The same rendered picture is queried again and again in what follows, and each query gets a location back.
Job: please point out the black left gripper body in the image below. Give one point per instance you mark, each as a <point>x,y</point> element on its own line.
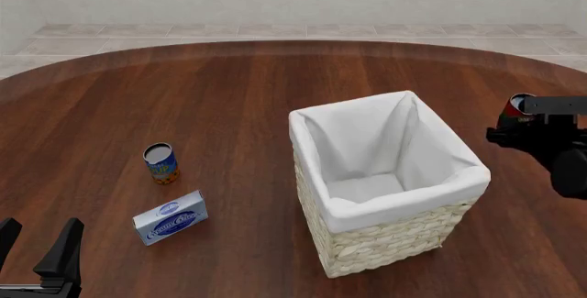
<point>41,289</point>

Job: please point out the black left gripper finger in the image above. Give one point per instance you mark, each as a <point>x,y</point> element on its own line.
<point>62,253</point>
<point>6,236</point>

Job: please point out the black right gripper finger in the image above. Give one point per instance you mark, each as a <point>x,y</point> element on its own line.
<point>509,136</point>

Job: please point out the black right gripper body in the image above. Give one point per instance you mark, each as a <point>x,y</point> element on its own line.
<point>557,133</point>

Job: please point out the red tomato sauce can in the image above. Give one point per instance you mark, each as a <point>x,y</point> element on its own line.
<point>512,109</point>

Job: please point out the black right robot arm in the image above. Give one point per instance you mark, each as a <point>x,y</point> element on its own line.
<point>573,174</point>

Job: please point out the wicker basket with white liner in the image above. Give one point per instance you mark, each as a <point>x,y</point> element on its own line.
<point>390,236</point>

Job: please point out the flat grey plate on stalk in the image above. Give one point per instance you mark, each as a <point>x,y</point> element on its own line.
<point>555,104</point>

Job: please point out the blue-white cream cheese box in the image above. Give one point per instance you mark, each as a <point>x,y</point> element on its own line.
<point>170,219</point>

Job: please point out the blue soup can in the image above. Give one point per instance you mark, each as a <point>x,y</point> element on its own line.
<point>162,167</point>

